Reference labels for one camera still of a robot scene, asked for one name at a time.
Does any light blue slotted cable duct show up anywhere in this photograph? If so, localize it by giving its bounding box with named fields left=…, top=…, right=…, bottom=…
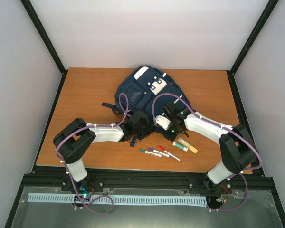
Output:
left=27, top=193, right=207, bottom=207

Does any red capped marker pen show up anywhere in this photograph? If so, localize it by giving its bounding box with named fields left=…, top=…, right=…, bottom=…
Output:
left=157, top=146, right=181, bottom=162

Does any purple capped marker pen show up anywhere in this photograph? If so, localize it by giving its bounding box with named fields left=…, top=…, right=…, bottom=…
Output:
left=148, top=148, right=170, bottom=158

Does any green capped marker pen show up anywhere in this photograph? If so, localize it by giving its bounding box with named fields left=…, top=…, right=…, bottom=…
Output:
left=139, top=149, right=162, bottom=157

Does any yellow highlighter pen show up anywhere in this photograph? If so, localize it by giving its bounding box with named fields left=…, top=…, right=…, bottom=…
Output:
left=178, top=137, right=198, bottom=153

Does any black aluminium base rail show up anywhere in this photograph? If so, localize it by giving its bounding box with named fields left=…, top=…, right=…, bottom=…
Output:
left=19, top=167, right=277, bottom=196

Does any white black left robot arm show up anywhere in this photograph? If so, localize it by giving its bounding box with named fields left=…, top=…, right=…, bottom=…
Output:
left=53, top=111, right=155, bottom=191

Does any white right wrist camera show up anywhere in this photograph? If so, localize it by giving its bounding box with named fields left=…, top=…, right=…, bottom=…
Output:
left=154, top=115, right=171, bottom=130

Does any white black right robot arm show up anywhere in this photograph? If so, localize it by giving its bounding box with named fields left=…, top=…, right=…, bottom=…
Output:
left=154, top=103, right=258, bottom=192

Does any green label glue stick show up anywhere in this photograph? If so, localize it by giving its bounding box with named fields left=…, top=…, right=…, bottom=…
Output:
left=172, top=142, right=188, bottom=152

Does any navy blue student backpack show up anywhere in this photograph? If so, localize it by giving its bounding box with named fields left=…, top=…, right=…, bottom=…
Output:
left=101, top=65, right=190, bottom=148

